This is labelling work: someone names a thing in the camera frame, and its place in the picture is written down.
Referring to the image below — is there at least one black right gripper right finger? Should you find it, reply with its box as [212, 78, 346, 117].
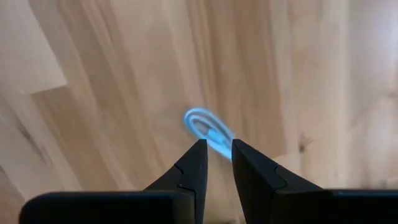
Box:
[231, 138, 398, 224]

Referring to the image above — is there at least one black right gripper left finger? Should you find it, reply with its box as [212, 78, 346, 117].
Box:
[18, 138, 209, 224]

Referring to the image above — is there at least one light blue USB cable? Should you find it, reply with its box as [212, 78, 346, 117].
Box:
[182, 107, 234, 161]

